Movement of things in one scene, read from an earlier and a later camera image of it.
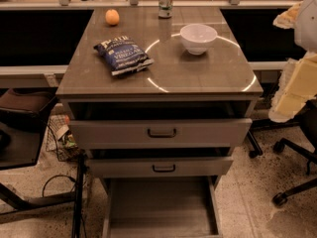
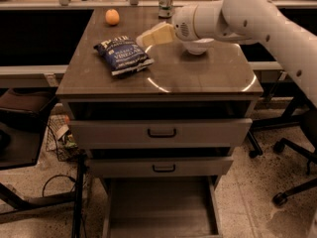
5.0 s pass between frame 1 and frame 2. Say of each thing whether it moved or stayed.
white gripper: moved
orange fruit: stayed
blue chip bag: stayed
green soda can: stayed
